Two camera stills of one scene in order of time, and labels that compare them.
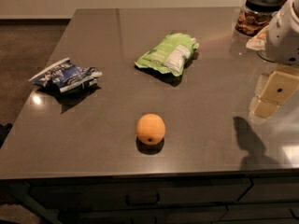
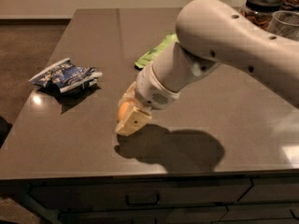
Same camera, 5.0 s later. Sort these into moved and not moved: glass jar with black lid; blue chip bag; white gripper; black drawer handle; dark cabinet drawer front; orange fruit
Moved: white gripper; orange fruit
Not moved: dark cabinet drawer front; blue chip bag; black drawer handle; glass jar with black lid
